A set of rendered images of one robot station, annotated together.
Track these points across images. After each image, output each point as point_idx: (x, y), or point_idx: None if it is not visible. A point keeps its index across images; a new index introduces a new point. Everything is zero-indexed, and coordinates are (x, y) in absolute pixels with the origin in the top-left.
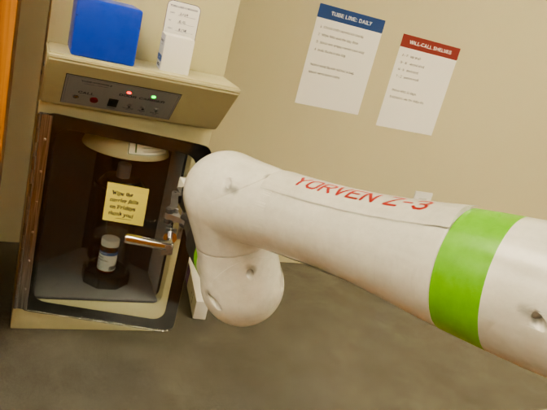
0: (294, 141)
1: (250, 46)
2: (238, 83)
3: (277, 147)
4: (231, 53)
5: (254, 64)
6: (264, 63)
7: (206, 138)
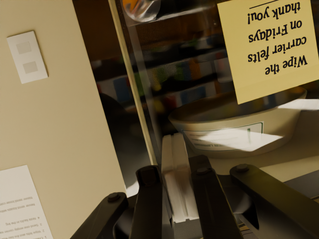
0: (2, 128)
1: (99, 192)
2: (92, 157)
3: (15, 114)
4: (113, 180)
5: (86, 180)
6: (77, 185)
7: None
